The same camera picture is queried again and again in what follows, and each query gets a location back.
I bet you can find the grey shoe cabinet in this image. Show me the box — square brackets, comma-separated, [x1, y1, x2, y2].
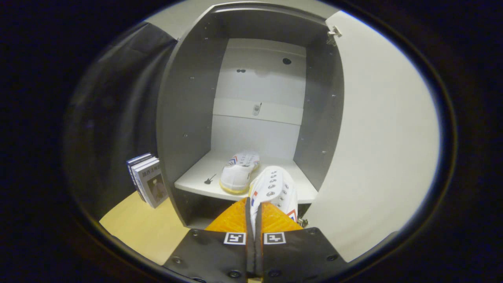
[156, 2, 345, 230]

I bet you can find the white canvas shoe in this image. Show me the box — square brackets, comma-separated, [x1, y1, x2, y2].
[248, 165, 300, 236]
[219, 151, 261, 195]

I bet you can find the dark spine book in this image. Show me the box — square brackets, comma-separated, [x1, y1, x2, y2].
[126, 153, 153, 189]

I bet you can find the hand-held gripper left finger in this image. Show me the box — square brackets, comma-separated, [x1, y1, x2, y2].
[163, 197, 256, 283]

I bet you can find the grey shoe cabinet door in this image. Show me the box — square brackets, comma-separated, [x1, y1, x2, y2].
[303, 10, 441, 263]

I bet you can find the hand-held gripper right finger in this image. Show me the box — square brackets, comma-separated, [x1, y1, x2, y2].
[255, 202, 351, 283]

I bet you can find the black backdrop cloth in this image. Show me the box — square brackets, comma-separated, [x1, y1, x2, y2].
[65, 22, 178, 221]

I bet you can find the grey cover book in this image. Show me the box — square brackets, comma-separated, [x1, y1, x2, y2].
[136, 159, 169, 208]

